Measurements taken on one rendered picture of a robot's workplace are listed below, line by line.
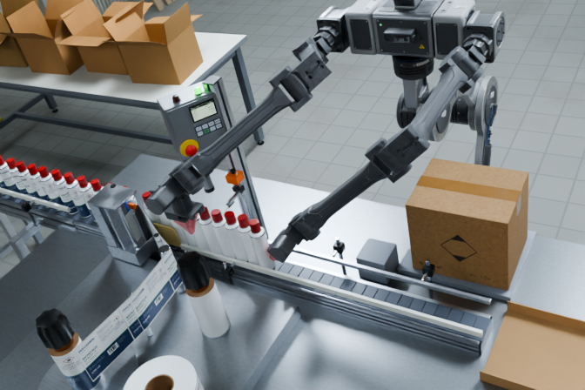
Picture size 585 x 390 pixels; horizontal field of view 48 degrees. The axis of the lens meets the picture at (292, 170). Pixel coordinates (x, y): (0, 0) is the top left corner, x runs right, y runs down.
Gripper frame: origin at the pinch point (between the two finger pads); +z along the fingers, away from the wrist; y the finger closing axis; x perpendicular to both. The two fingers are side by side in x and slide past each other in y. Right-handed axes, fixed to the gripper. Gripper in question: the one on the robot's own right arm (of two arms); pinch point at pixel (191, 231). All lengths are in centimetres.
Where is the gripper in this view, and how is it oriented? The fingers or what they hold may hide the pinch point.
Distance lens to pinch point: 194.5
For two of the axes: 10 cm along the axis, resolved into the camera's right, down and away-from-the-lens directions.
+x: 4.7, -5.8, 6.6
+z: 1.9, 8.0, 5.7
